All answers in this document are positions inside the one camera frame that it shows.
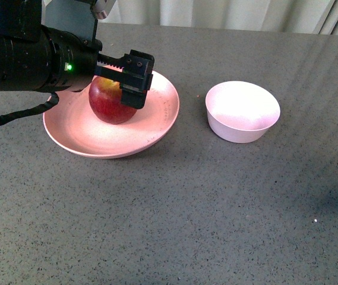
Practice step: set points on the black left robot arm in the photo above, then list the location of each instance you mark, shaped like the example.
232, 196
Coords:
24, 47

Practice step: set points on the white pleated curtain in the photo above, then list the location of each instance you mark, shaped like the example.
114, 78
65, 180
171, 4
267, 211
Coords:
292, 16

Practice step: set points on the red apple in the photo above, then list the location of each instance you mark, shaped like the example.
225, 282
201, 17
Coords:
105, 101

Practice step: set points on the pink plastic plate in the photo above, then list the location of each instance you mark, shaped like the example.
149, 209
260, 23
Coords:
73, 125

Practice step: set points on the pink plastic bowl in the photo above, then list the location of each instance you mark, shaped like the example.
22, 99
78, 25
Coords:
241, 112

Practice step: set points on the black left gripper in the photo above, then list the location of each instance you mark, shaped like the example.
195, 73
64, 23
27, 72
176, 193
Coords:
74, 63

